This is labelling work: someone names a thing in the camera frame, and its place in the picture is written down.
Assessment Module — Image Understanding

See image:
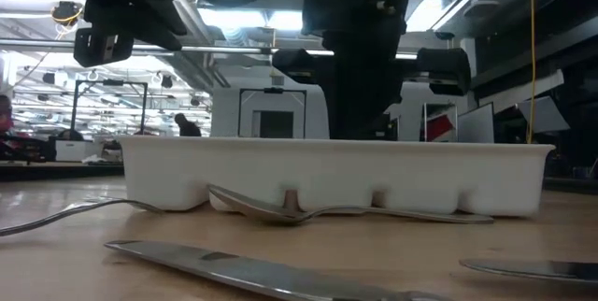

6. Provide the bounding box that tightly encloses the white panel board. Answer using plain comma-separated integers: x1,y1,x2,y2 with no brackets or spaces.
456,102,495,146

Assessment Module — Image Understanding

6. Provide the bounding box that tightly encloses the silver metal fork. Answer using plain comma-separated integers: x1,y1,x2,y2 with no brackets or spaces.
0,196,164,238

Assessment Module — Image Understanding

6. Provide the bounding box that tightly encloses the white storage box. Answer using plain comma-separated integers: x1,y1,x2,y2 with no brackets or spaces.
54,139,106,163

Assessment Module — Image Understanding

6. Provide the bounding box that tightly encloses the silver metal spoon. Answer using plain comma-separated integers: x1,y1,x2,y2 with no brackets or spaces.
207,183,495,226

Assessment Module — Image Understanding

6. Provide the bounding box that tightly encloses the black rectangular frame stand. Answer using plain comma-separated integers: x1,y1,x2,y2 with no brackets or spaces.
236,87,308,139
69,79,149,137

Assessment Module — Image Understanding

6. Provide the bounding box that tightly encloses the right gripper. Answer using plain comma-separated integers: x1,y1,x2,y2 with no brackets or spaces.
273,0,473,141

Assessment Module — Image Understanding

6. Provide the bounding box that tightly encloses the grey tilted panel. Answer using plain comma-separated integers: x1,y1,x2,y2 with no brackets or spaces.
516,95,572,135

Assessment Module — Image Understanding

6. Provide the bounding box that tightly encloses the black ceiling cord reel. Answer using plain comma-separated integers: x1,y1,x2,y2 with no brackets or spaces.
50,0,86,27

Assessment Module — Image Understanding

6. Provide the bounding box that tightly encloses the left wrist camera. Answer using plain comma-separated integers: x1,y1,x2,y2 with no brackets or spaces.
73,26,135,69

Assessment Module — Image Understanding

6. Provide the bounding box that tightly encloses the person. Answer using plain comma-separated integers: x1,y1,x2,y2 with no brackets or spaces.
0,93,15,136
173,112,203,138

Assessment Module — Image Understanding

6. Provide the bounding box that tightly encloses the white plastic cutlery tray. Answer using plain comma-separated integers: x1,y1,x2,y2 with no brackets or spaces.
115,135,557,218

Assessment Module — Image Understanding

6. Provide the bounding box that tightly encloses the silver table knife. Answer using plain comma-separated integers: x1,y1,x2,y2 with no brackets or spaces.
459,257,598,287
103,238,449,301

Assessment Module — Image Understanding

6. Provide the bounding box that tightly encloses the red panel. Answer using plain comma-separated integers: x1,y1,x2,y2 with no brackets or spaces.
425,113,456,142

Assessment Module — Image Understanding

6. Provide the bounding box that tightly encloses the long ceiling light tube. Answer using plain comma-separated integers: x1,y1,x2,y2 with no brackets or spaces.
0,38,420,60

